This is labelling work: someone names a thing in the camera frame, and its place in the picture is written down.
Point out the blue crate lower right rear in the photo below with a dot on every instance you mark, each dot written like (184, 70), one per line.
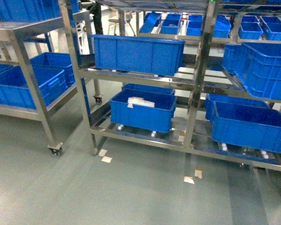
(234, 103)

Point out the steel shelf cart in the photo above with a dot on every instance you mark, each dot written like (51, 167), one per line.
(16, 33)

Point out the blue bin on cart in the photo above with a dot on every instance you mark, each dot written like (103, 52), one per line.
(14, 90)
(56, 61)

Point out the large blue crate middle shelf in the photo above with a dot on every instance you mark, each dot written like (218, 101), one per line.
(138, 54)

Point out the steel flow rack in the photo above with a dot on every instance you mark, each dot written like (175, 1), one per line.
(82, 66)

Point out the blue crate behind foam crate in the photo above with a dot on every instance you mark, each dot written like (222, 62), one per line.
(147, 88)

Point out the blue crate lower right front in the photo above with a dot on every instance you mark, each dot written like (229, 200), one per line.
(247, 126)

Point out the blue crate with foam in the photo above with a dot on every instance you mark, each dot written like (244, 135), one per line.
(157, 118)

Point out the blue bin top shelf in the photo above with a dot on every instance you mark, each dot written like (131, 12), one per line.
(28, 10)

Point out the blue crate right tilted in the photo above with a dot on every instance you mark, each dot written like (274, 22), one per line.
(259, 69)

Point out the white foam packing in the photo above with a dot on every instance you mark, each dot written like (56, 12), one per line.
(139, 101)

